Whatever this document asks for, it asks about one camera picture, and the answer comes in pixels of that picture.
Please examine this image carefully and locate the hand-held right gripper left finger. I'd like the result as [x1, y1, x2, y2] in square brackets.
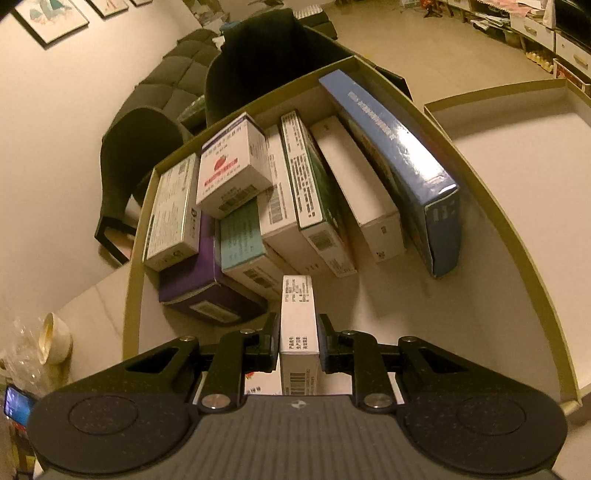
[99, 313, 281, 414]

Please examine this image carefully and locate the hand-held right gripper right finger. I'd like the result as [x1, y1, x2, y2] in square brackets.
[318, 313, 497, 414]

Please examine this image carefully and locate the white strawberry print medicine box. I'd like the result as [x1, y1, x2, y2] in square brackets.
[278, 274, 321, 398]
[195, 112, 274, 219]

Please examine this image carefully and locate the cartoon children print medicine box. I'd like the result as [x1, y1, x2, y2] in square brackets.
[244, 374, 280, 398]

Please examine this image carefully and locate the purple medicine box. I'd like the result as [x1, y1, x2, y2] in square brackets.
[158, 215, 269, 324]

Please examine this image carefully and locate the white tooth print medicine box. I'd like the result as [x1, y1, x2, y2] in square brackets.
[220, 124, 305, 303]

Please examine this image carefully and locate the green and red medicine box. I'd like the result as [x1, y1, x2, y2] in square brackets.
[280, 110, 359, 279]

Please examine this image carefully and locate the long plain white medicine box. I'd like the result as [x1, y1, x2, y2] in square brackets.
[308, 115, 408, 265]

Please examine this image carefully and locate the white grey-sided medicine box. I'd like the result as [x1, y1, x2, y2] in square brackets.
[143, 153, 202, 272]

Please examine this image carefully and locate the beige storage box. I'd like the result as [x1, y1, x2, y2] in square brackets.
[122, 55, 580, 414]

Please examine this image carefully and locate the blue cartoon boy medicine box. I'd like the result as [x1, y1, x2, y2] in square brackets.
[318, 70, 462, 278]

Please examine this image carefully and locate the beige box lid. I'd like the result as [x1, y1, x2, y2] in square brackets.
[424, 78, 591, 480]

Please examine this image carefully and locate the white bowl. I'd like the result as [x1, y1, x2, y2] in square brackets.
[38, 312, 75, 366]

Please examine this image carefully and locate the dark dining chair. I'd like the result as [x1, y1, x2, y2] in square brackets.
[204, 8, 414, 127]
[93, 107, 195, 267]

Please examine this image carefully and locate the clear plastic wrap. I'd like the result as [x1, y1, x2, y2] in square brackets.
[0, 316, 52, 400]

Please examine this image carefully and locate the black smartphone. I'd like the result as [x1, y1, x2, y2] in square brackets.
[4, 386, 37, 424]

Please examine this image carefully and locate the grey-green sofa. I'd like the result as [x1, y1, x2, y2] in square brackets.
[110, 28, 225, 139]

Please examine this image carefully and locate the white low cabinet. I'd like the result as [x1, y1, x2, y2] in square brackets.
[441, 0, 591, 95]

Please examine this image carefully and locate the framed mountain picture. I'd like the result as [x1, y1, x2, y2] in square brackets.
[10, 0, 90, 48]

